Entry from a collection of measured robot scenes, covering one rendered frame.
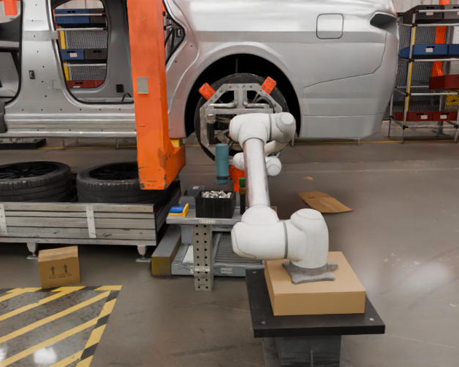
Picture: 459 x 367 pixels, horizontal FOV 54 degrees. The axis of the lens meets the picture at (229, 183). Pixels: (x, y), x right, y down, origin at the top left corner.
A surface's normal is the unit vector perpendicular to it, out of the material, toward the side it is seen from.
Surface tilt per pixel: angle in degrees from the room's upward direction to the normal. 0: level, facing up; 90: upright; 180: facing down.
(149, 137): 90
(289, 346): 90
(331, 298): 90
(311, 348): 90
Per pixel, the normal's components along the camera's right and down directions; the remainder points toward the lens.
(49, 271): 0.33, 0.25
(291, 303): 0.03, 0.27
